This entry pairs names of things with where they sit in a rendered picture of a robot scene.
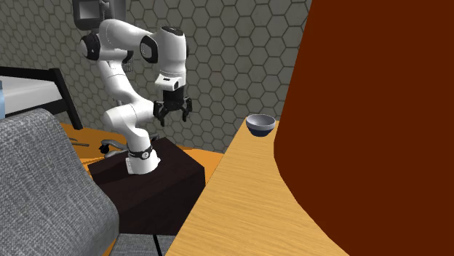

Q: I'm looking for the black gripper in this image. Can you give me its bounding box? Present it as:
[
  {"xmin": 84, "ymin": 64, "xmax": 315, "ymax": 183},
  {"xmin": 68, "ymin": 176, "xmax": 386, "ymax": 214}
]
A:
[{"xmin": 152, "ymin": 86, "xmax": 194, "ymax": 128}]

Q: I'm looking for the dark robot stand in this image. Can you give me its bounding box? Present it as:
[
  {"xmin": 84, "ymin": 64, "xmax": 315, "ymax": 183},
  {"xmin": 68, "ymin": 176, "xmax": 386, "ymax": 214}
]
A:
[{"xmin": 87, "ymin": 137, "xmax": 206, "ymax": 236}]

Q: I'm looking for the blue grey bowl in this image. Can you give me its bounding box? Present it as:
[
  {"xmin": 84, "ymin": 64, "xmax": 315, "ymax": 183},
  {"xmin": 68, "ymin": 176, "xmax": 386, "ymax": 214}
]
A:
[{"xmin": 245, "ymin": 113, "xmax": 276, "ymax": 137}]

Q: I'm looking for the grey fabric sofa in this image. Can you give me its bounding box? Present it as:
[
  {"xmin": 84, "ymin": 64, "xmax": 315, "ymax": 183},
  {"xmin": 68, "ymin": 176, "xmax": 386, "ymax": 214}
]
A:
[{"xmin": 0, "ymin": 108, "xmax": 177, "ymax": 256}]

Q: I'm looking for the black framed white table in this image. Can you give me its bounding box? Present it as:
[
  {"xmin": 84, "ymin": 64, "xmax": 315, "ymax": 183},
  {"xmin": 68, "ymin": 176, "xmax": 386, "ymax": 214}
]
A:
[{"xmin": 0, "ymin": 65, "xmax": 84, "ymax": 131}]

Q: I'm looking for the large dark red rounded object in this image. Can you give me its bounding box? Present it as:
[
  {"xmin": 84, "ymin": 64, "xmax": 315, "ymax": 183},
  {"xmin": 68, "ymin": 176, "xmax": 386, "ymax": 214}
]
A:
[{"xmin": 273, "ymin": 0, "xmax": 454, "ymax": 256}]

